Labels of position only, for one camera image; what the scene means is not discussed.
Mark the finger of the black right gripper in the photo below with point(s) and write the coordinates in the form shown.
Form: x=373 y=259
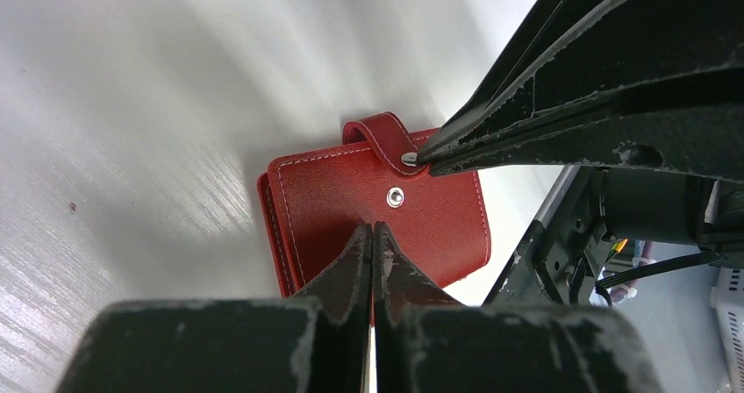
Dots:
x=568 y=55
x=691 y=125

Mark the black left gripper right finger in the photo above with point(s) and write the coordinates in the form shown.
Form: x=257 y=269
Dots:
x=426 y=341

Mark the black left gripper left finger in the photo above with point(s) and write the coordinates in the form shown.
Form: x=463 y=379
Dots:
x=314 y=341

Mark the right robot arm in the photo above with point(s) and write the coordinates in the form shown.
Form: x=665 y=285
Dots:
x=648 y=205

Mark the white plastic storage basket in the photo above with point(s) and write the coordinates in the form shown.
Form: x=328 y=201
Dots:
x=727 y=301

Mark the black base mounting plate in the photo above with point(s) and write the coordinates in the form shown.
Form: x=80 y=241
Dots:
x=562 y=251

